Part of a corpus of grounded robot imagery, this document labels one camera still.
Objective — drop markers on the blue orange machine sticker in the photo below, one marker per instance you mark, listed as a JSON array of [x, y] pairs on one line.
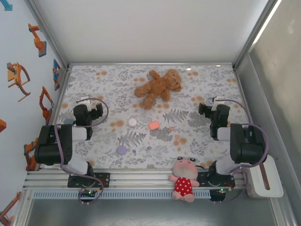
[[56, 70]]

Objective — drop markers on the orange block sticker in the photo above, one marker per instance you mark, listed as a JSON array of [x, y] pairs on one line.
[[2, 124]]

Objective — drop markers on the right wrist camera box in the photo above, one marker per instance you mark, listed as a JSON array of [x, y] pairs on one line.
[[214, 101]]

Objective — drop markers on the aluminium frame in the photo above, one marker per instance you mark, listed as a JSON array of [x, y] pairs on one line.
[[150, 63]]

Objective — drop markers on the brown teddy bear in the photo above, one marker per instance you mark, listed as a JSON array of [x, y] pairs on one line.
[[155, 87]]

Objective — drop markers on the orange claw gripper sticker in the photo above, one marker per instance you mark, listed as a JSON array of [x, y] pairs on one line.
[[15, 75]]

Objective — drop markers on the purple earbud case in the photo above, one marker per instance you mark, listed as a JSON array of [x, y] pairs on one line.
[[121, 150]]

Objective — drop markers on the grey-blue rounded object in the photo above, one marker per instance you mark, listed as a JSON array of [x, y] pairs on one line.
[[68, 121]]

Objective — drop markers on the blue machine wall sticker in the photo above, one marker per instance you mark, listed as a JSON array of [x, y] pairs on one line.
[[7, 5]]

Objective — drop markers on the pink earbud case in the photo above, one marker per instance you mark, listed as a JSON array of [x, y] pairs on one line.
[[154, 125]]

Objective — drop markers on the pink earbud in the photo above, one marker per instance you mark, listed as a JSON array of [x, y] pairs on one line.
[[176, 136], [171, 128]]

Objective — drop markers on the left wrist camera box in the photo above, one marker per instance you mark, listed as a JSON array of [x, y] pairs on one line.
[[85, 102]]

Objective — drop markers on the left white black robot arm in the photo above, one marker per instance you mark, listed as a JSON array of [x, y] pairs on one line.
[[51, 150]]

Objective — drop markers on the white round earbud case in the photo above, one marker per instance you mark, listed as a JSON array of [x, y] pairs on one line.
[[132, 122]]

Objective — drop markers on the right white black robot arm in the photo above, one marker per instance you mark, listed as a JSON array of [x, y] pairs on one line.
[[247, 146]]

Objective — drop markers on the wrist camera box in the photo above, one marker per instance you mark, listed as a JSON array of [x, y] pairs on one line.
[[214, 101], [85, 102]]

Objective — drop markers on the small controller board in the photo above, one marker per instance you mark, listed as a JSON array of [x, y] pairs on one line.
[[222, 191], [90, 192]]

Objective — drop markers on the floral tablecloth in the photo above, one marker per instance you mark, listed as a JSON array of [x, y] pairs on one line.
[[117, 82]]

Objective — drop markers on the pink frog plush toy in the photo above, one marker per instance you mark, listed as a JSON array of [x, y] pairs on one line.
[[183, 169]]

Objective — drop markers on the white tissue box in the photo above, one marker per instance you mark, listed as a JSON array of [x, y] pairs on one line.
[[270, 179]]

